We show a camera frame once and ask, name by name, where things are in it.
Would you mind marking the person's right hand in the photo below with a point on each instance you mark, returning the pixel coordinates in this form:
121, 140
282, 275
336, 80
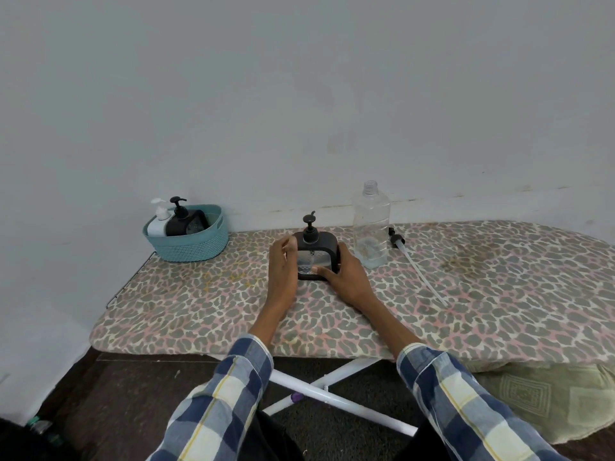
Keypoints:
350, 280

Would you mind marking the person's left hand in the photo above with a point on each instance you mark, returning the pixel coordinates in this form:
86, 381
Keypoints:
281, 278

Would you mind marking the black soap dispenser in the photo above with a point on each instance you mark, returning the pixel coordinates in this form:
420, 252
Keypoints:
331, 244
190, 224

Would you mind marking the tall clear plastic bottle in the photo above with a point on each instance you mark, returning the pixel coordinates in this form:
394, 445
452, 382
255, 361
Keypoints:
372, 225

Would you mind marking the long-tube black pump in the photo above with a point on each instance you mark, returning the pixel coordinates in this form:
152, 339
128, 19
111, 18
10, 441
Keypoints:
418, 268

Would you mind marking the white square dispenser bottle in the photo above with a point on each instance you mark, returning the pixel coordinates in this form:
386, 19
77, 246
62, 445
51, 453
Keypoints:
156, 228

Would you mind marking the person's right forearm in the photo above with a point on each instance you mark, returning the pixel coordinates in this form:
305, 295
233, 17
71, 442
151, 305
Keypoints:
461, 398

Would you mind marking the person's left forearm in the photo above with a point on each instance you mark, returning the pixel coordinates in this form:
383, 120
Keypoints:
216, 408

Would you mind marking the person's black trousers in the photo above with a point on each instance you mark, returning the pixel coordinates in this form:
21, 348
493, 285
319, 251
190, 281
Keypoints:
274, 441

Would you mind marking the teal plastic basket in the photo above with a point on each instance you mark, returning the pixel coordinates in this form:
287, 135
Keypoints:
192, 247

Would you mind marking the leopard print ironing board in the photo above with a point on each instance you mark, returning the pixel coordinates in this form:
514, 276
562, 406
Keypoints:
480, 307

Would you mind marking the clear plastic water bottle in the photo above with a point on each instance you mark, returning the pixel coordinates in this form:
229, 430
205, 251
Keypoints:
38, 424

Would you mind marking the black bag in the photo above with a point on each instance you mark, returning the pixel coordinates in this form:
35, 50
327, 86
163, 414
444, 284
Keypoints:
19, 444

